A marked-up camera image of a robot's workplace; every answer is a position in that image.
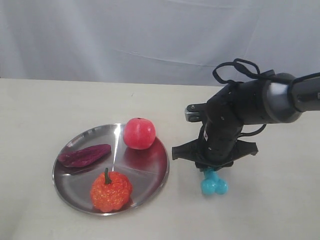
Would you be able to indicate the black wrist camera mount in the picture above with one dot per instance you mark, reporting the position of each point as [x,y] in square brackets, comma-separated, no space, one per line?
[195,112]

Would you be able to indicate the purple sweet potato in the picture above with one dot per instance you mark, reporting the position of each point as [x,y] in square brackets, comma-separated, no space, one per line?
[84,157]

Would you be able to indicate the turquoise toy bone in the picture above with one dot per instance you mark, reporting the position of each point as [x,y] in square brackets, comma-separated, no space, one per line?
[213,184]

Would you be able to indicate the round stainless steel plate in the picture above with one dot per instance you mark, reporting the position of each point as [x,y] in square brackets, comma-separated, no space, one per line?
[147,170]

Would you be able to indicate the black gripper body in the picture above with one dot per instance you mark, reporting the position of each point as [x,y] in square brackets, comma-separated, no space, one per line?
[216,147]

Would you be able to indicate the red apple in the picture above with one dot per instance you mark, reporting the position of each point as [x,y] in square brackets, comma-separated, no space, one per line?
[139,133]

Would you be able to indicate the white backdrop cloth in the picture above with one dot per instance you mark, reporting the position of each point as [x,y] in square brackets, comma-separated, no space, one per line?
[155,41]

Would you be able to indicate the orange toy pumpkin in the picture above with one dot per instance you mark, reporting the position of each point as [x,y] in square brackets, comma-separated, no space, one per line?
[110,191]

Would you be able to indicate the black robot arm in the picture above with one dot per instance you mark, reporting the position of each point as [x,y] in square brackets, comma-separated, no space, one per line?
[271,99]

